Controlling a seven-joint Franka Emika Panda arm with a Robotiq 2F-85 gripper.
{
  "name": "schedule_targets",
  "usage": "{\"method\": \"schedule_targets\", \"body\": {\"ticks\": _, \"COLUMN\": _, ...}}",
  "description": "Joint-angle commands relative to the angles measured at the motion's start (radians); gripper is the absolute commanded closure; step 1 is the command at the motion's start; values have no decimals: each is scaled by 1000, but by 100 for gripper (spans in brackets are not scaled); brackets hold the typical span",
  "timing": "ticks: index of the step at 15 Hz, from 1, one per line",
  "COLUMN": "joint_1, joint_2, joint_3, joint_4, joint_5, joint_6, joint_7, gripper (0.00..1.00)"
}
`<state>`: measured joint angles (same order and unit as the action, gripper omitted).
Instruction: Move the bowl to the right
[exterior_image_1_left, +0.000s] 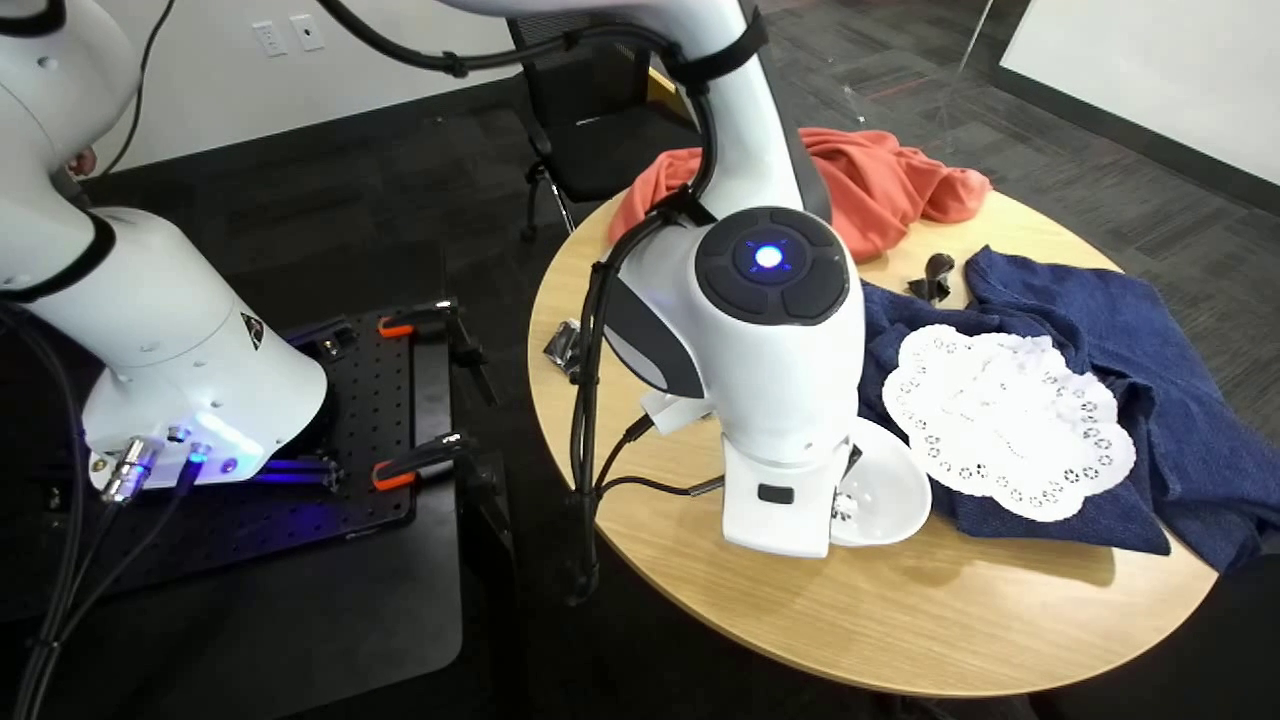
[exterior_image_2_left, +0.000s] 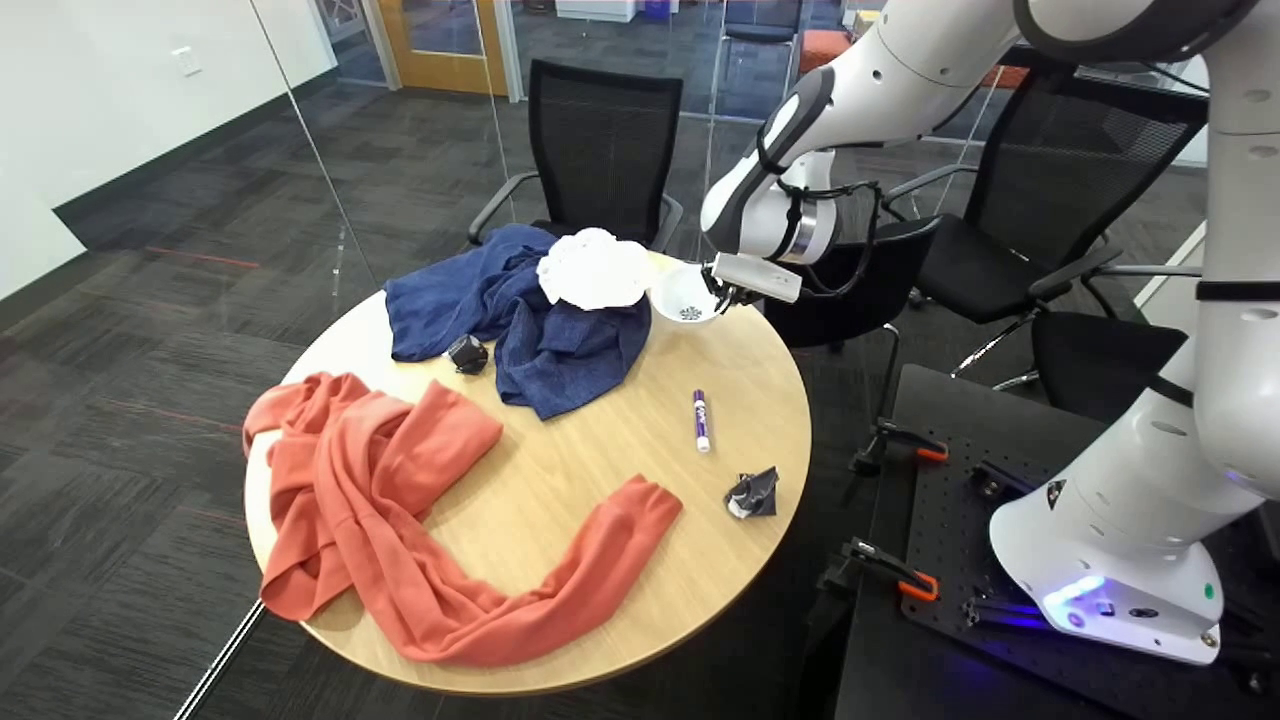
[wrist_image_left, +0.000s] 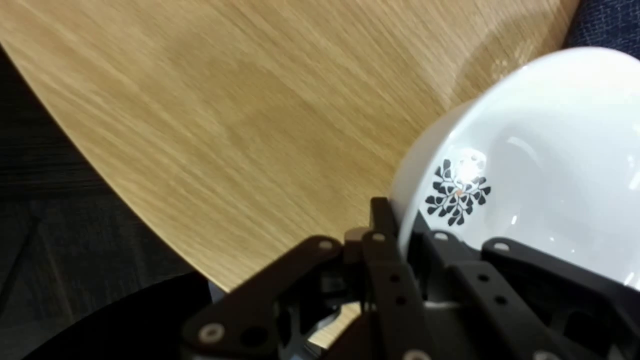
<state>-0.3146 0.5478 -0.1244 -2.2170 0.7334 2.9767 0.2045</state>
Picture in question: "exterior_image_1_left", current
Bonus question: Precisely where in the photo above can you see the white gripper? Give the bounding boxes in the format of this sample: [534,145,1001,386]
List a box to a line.
[716,443,863,560]

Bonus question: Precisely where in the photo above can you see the white paper doily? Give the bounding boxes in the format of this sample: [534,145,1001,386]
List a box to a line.
[882,322,1139,530]

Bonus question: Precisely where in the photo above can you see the small black clip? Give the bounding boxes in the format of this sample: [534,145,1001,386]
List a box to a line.
[908,250,962,303]

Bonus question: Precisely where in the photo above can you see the orange cloth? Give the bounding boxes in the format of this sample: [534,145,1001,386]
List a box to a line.
[607,123,997,268]

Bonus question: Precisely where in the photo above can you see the black binder clip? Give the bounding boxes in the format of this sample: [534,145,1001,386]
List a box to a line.
[541,318,591,377]

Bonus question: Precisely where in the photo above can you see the dark blue cloth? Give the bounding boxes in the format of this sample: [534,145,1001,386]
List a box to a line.
[852,245,1280,577]

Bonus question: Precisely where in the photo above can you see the orange black clamp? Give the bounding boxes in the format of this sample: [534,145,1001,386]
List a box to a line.
[372,295,465,346]
[370,427,471,502]

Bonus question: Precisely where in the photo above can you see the black office chair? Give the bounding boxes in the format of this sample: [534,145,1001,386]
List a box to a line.
[511,14,723,233]

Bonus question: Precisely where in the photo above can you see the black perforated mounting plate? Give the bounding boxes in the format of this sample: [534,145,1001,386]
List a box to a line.
[272,309,465,544]

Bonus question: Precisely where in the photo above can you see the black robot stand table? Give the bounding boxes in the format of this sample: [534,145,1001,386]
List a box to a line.
[0,303,471,720]

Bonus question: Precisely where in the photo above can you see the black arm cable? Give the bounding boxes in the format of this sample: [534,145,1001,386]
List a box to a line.
[316,0,774,613]

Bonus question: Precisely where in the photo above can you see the black base cable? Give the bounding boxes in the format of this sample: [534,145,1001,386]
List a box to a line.
[31,458,204,720]

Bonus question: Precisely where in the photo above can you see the grey base cable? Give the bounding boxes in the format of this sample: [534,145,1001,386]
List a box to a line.
[10,443,152,720]

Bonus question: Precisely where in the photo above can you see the black wall cable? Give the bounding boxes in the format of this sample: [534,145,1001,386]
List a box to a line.
[99,0,182,178]

